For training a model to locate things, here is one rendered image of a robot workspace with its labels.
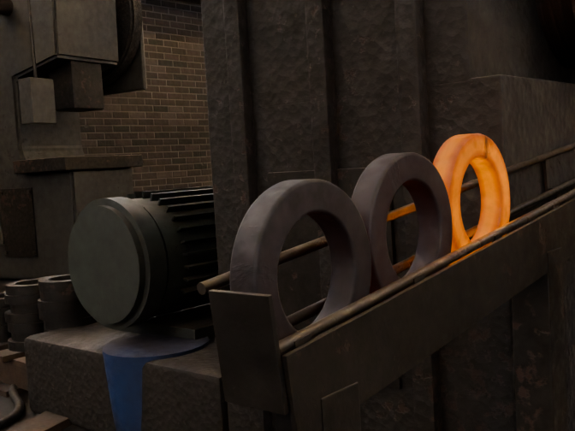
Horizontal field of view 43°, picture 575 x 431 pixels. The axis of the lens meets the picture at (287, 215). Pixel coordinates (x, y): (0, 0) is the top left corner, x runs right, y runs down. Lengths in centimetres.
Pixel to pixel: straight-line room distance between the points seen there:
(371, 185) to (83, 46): 480
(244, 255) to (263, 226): 3
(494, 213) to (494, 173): 6
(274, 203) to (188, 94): 822
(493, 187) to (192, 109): 792
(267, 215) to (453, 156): 37
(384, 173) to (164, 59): 794
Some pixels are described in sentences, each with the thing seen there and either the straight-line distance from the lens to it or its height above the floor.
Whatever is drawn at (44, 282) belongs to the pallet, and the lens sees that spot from 255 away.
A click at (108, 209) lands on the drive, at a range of 211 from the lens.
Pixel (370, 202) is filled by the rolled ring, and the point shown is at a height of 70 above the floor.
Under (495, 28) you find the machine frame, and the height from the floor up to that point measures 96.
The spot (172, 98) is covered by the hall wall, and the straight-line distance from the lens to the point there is 870.
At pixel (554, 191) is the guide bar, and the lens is 137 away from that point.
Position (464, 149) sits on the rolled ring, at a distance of 98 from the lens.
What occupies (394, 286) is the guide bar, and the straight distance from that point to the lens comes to 79.
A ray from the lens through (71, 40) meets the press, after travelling 545.
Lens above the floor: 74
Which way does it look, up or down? 4 degrees down
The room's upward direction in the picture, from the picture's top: 3 degrees counter-clockwise
